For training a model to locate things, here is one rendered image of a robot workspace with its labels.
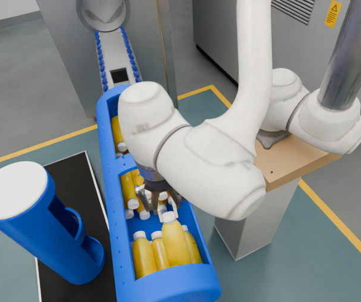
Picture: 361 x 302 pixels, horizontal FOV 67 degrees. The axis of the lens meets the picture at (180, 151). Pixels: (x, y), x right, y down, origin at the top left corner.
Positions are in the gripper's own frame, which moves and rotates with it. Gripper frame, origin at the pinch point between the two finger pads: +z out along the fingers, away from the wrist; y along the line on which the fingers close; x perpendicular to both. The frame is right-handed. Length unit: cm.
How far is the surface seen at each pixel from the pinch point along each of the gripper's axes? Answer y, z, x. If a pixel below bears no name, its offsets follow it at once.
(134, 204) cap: 9.9, 13.4, -13.2
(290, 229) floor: -86, 124, -25
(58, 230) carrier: 49, 45, -30
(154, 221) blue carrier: 5.0, 28.3, -12.4
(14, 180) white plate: 57, 20, -44
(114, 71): 7, 17, -103
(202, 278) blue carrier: -4.0, 3.9, 18.9
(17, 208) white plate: 54, 20, -29
